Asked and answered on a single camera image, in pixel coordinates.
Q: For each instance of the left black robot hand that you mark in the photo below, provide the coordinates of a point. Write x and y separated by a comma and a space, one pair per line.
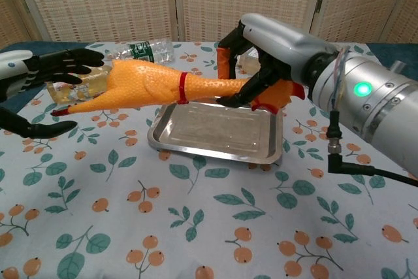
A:
58, 63

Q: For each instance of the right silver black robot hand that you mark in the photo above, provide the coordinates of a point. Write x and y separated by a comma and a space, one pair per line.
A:
281, 43

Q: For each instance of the orange rubber toy chicken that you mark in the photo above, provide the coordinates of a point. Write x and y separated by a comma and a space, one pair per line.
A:
143, 83

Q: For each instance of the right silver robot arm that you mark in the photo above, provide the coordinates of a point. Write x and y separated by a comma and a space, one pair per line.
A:
385, 106

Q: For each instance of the rectangular metal tray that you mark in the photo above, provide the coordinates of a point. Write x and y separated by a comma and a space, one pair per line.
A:
212, 128

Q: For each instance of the yellow drink bottle peach label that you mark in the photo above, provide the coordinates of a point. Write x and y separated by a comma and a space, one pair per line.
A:
85, 91

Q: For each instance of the pale juice bottle white cap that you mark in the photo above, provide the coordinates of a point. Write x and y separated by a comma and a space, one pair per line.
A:
248, 66

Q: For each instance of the metal screen hinge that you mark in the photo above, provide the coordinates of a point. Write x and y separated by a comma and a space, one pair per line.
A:
319, 4

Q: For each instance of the woven folding screen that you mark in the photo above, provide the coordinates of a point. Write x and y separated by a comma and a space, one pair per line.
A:
98, 1

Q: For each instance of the clear bottle green label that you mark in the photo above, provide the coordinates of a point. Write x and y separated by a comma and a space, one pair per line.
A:
153, 51

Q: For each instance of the floral leaf print tablecloth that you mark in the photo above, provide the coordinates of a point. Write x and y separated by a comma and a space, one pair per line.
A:
209, 226

